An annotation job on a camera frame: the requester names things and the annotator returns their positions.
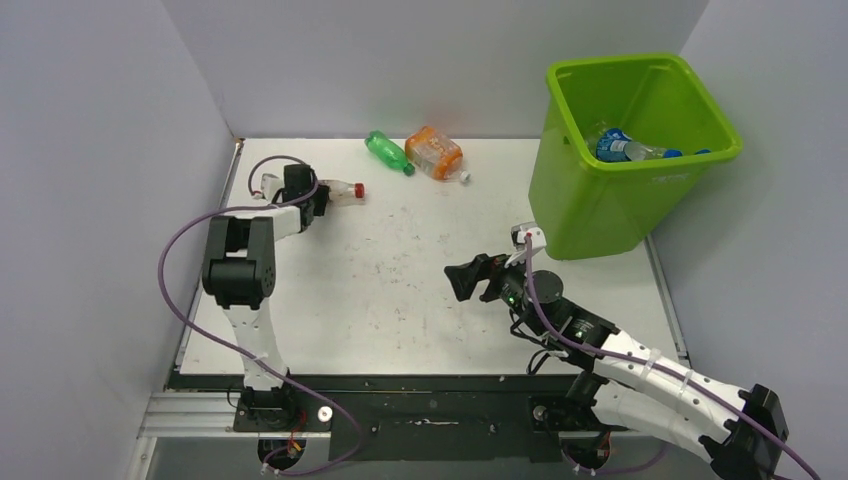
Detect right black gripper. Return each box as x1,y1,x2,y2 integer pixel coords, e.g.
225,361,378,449
445,247,548,336

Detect crushed red label bottle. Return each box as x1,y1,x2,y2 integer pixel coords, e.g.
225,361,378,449
322,180,366,207

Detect green soda bottle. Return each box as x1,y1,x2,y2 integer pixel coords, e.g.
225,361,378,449
364,130,415,176

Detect large orange tea bottle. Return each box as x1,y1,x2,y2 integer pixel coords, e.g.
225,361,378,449
404,126,471,184

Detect pepsi bottle blue cap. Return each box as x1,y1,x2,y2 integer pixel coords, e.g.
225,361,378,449
587,127,683,163

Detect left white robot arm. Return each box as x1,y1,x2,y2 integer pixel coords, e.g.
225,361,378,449
201,163,327,431

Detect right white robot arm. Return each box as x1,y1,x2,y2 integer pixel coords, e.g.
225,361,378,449
444,254,788,479

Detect green plastic bin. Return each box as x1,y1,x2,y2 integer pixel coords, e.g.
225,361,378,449
528,53,743,260

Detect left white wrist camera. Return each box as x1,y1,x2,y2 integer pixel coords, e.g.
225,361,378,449
252,173,284,204

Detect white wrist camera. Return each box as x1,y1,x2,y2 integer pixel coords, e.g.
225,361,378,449
506,222,547,266
252,173,284,204

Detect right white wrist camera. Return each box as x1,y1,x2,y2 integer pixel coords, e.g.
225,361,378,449
506,222,547,266

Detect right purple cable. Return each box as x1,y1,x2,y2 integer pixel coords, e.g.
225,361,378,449
523,235,821,480

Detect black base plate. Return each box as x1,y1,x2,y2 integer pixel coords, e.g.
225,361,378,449
227,375,610,462

